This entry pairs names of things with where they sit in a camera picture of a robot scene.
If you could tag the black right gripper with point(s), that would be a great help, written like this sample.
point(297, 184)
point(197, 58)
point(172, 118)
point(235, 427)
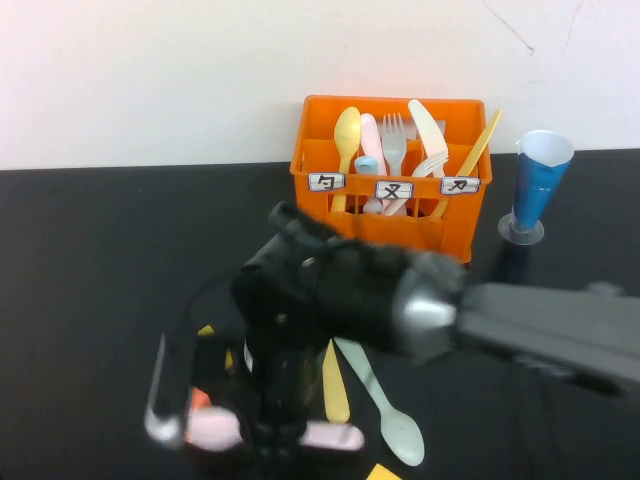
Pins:
point(280, 380)

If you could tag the pale pink plastic spoon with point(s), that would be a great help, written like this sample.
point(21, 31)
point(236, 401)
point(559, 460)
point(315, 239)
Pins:
point(212, 432)

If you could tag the pale yellow plastic fork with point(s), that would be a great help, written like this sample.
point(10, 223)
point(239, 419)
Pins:
point(335, 395)

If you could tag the pale green plastic spoon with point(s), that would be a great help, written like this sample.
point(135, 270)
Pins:
point(402, 440)

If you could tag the orange plastic cutlery crate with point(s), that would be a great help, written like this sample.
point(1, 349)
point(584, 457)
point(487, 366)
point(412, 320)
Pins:
point(400, 235)

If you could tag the salmon orange cube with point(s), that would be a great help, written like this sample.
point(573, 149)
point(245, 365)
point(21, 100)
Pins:
point(198, 401)

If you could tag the yellow block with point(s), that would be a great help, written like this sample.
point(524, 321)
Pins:
point(384, 472)

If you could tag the yellow cube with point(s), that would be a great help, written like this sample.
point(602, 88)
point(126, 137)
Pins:
point(205, 330)

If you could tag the white spoon character label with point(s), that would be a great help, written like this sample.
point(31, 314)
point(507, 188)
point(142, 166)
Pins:
point(327, 182)

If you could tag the white fork character label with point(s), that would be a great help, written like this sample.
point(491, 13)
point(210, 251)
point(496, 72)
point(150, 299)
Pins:
point(395, 190)

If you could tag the grey-green plastic fork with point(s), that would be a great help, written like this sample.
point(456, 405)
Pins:
point(395, 150)

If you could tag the white knife character label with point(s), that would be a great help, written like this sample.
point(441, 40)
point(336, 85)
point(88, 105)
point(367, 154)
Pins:
point(460, 186)

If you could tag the white plastic fork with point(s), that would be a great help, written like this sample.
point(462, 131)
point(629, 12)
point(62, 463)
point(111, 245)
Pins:
point(432, 164)

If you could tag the yellow plastic spoon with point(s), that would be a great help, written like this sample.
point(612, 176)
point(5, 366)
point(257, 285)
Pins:
point(348, 130)

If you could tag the pink plastic utensil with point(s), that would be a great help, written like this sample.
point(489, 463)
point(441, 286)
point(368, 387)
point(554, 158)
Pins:
point(370, 135)

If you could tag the blue cone cup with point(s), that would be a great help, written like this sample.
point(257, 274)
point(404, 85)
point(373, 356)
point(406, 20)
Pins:
point(520, 233)

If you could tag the blue paper cone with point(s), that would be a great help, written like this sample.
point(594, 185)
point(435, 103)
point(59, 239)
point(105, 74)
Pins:
point(535, 190)

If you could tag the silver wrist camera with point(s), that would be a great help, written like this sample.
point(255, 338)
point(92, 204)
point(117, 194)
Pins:
point(162, 425)

